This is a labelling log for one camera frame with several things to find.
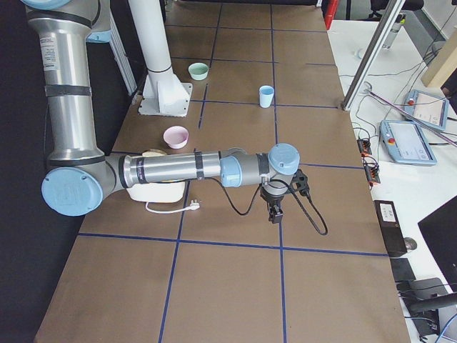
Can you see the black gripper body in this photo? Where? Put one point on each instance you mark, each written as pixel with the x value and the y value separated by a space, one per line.
pixel 272 200

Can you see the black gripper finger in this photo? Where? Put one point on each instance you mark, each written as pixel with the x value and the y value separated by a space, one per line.
pixel 275 214

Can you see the light blue cup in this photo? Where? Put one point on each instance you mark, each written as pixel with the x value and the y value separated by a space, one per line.
pixel 265 103
pixel 266 92

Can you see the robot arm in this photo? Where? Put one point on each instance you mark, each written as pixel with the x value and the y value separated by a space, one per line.
pixel 80 175

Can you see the orange black connector block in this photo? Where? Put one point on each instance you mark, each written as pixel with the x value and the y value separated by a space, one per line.
pixel 364 146

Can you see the black box with label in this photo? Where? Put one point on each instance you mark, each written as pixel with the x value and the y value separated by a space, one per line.
pixel 390 228

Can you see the pink bowl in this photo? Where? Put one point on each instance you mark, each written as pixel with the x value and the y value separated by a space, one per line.
pixel 176 137

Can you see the cream toaster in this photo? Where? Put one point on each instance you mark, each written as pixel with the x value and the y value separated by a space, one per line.
pixel 157 193

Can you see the near teach pendant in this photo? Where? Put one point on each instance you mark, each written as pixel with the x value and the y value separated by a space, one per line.
pixel 406 143

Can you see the teach pendant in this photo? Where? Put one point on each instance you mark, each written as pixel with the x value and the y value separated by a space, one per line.
pixel 406 143
pixel 428 108

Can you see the green bowl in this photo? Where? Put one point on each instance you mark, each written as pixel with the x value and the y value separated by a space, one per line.
pixel 198 71

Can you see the black monitor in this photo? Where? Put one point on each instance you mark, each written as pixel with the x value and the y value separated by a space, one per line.
pixel 439 232

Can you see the far teach pendant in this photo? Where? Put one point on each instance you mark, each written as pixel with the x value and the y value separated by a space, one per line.
pixel 428 108

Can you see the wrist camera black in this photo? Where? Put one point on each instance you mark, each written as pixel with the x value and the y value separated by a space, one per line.
pixel 300 182

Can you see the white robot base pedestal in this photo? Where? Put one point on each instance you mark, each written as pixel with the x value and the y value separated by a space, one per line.
pixel 163 94

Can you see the aluminium frame post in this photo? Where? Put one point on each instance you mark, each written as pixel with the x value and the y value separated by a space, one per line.
pixel 384 26

